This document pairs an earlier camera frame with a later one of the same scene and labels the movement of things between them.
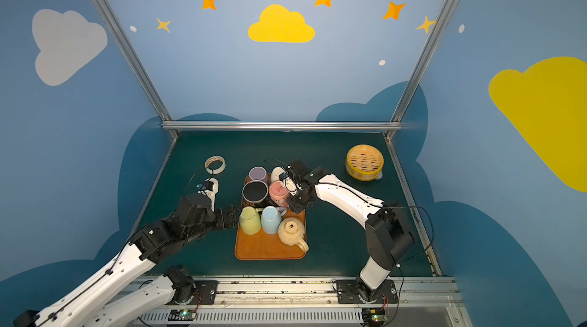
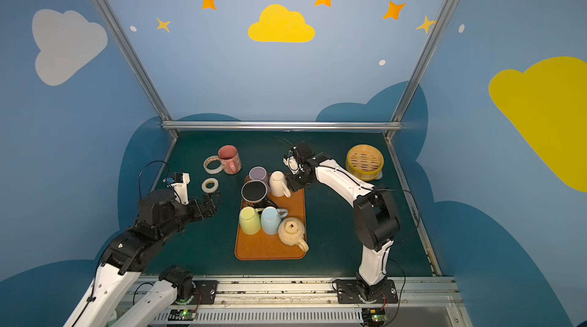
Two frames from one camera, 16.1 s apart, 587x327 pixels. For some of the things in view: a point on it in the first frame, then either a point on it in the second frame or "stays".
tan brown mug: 290,232 stays
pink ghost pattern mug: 279,194 -> 230,160
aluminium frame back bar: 281,125 stays
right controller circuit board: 374,317 stays
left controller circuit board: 183,315 stays
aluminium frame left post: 128,43 stays
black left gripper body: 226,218 -> 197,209
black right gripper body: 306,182 -> 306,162
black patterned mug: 254,192 stays
